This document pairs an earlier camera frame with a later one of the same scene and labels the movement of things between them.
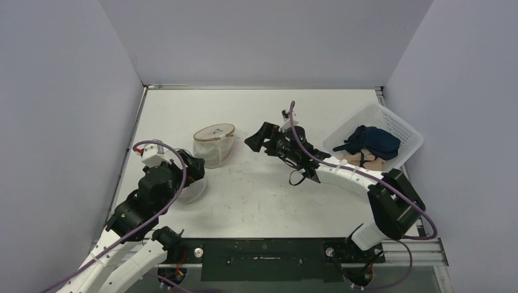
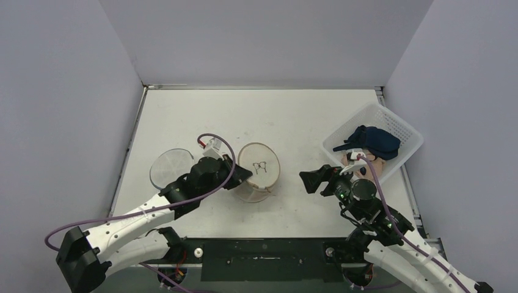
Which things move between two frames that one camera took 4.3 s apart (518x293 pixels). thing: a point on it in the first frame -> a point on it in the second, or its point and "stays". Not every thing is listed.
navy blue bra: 381,144 stays
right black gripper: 273,141 -> 327,181
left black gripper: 195,168 -> 240,175
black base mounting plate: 270,260 stays
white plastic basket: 380,116 stays
